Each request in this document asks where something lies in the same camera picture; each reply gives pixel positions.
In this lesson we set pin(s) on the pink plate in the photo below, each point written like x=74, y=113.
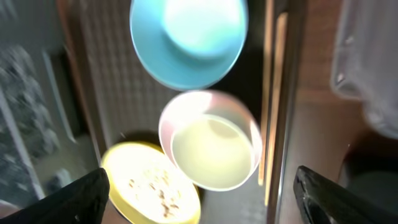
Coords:
x=190, y=105

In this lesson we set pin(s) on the yellow plate with crumbs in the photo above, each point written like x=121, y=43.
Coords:
x=145, y=187

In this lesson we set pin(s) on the wooden chopstick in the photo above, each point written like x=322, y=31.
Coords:
x=266, y=84
x=281, y=32

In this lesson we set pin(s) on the right wooden chopstick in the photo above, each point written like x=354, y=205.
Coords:
x=281, y=32

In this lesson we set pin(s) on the cream white cup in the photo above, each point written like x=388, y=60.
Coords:
x=213, y=153

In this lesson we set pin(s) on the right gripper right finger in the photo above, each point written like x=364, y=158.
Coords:
x=321, y=200

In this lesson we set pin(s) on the grey plastic dish rack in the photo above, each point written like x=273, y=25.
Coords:
x=45, y=140

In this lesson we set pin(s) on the light blue bowl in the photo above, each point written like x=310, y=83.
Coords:
x=188, y=44

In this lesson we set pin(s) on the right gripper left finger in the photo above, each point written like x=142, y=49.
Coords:
x=82, y=201

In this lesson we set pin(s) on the left wooden chopstick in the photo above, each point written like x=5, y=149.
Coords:
x=266, y=84

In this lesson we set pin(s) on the black waste bin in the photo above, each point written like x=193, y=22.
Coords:
x=369, y=170

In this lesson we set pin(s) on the clear plastic waste bin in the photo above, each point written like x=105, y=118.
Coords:
x=364, y=66

